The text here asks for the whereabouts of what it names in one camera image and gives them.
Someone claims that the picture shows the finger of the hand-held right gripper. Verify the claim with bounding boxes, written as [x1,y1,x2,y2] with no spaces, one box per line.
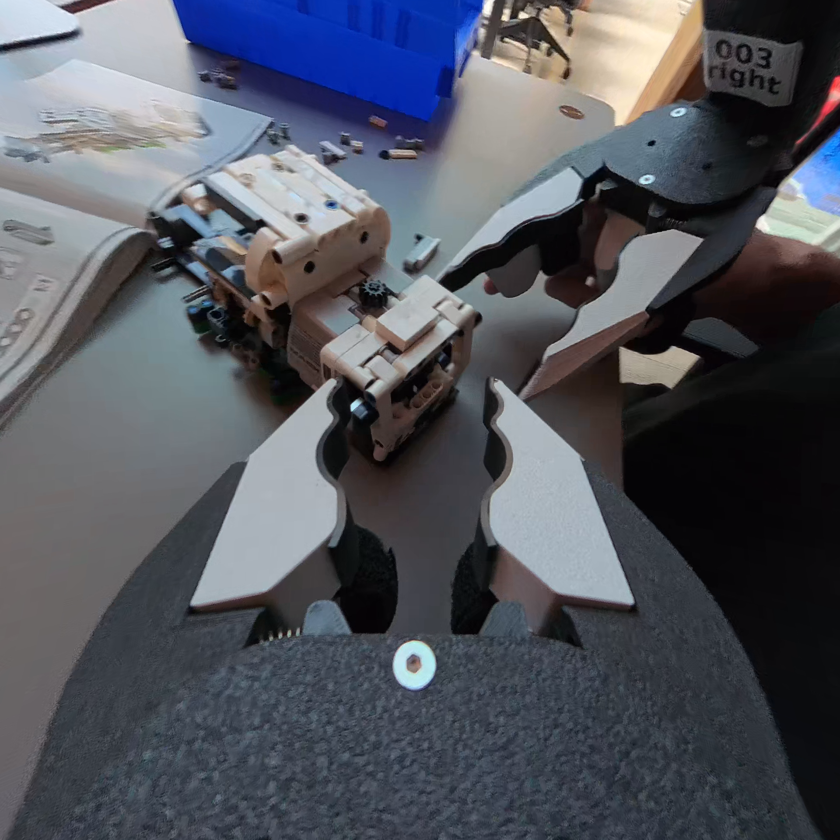
[435,166,587,294]
[520,230,706,401]

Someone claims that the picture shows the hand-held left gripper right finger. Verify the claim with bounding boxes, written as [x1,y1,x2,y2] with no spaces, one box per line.
[481,377,637,632]

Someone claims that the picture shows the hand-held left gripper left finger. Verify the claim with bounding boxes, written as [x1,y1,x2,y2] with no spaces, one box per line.
[189,378,350,616]

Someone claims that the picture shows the white lego truck model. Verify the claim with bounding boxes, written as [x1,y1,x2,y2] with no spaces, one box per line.
[150,146,484,465]

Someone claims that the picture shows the person's right forearm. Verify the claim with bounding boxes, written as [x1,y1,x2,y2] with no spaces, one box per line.
[689,230,840,332]

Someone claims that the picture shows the grey lego connector piece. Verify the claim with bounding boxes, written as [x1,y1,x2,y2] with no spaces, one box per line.
[402,234,442,274]

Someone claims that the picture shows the scattered small lego pieces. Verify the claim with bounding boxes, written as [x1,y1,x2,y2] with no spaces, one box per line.
[197,59,427,166]

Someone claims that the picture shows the open lego instruction booklet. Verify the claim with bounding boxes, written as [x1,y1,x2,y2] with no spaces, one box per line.
[0,59,274,424]

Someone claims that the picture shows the person's right hand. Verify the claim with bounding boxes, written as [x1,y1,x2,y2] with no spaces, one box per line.
[484,217,632,311]

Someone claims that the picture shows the light wooden furniture panel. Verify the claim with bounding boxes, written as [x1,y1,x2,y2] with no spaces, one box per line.
[622,0,706,127]

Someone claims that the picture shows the colourful printed box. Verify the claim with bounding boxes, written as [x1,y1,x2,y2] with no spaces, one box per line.
[764,126,840,238]

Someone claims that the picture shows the person's dark clothing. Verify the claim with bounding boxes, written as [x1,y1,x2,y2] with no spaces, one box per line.
[620,308,840,840]

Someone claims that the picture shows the black office chair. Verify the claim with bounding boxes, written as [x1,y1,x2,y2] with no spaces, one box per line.
[484,0,575,81]

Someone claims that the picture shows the blue plastic bin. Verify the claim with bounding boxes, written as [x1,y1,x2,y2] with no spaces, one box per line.
[172,0,484,123]

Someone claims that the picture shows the white flat rounded board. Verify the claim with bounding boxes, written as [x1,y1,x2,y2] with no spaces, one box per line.
[0,0,81,51]

